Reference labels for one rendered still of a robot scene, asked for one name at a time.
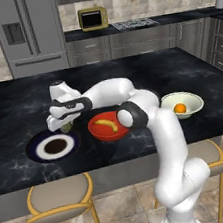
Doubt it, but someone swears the black hob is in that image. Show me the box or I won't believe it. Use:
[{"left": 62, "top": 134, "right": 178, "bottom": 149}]
[{"left": 110, "top": 14, "right": 161, "bottom": 34}]

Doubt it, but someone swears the yellow banana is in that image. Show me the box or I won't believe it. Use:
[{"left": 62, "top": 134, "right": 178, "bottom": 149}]
[{"left": 93, "top": 116, "right": 120, "bottom": 136}]

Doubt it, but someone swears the red bowl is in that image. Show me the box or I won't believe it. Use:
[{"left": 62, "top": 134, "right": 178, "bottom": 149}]
[{"left": 85, "top": 108, "right": 136, "bottom": 146}]

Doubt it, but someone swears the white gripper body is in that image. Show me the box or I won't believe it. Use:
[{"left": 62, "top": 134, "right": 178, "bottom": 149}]
[{"left": 44, "top": 110, "right": 77, "bottom": 134}]

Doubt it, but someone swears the grey drawer cupboards run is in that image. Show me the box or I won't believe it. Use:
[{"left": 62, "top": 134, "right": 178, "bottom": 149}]
[{"left": 194, "top": 15, "right": 223, "bottom": 82}]

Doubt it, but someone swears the yellow microwave oven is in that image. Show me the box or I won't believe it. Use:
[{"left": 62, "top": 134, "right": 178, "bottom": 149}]
[{"left": 76, "top": 4, "right": 111, "bottom": 33}]

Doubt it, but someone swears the grey fridge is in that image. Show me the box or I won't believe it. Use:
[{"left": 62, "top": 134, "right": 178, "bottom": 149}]
[{"left": 0, "top": 0, "right": 72, "bottom": 82}]

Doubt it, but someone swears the grey base cupboards run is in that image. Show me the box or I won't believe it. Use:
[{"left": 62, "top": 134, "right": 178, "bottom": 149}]
[{"left": 64, "top": 18, "right": 210, "bottom": 69}]

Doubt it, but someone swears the green fruit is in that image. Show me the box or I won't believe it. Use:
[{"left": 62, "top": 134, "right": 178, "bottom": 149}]
[{"left": 59, "top": 121, "right": 76, "bottom": 135}]

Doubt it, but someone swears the yellow frame grey stool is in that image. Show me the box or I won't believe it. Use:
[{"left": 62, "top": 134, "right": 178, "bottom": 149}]
[
  {"left": 144, "top": 136, "right": 223, "bottom": 223},
  {"left": 19, "top": 170, "right": 103, "bottom": 223}
]

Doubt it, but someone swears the orange fruit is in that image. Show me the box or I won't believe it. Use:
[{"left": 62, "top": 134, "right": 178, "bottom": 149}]
[{"left": 172, "top": 101, "right": 189, "bottom": 115}]

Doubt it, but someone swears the dark blue white plate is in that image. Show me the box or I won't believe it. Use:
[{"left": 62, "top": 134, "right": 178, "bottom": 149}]
[{"left": 23, "top": 126, "right": 84, "bottom": 166}]

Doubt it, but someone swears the white bowl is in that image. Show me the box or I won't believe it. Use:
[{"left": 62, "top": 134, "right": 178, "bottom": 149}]
[{"left": 158, "top": 88, "right": 207, "bottom": 123}]

